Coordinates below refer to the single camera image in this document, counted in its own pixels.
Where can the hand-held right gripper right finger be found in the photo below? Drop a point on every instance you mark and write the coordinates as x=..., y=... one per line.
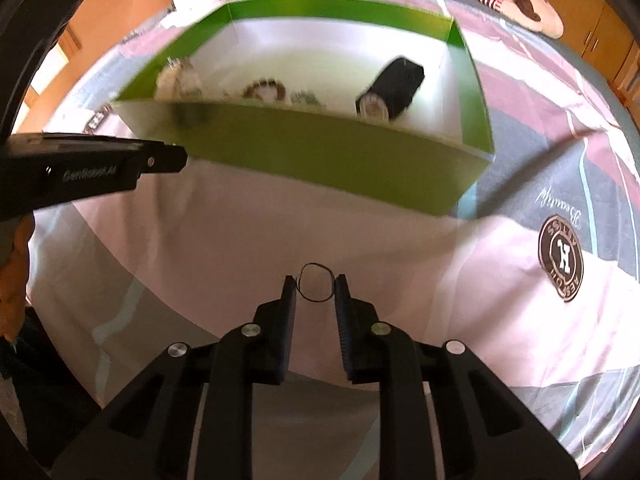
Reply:
x=342, y=315

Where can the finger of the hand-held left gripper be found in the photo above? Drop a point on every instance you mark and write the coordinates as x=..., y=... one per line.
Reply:
x=162, y=160

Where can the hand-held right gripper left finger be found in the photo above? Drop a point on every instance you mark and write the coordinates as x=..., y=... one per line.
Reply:
x=288, y=315

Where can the green cardboard box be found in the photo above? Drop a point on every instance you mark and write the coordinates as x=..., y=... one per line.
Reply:
x=325, y=160

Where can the person's left hand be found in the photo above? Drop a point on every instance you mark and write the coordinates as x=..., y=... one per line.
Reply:
x=15, y=280

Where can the printed bed sheet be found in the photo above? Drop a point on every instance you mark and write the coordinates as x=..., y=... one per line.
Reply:
x=200, y=250

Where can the wooden wardrobe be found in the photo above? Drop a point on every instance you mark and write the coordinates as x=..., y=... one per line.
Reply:
x=595, y=30

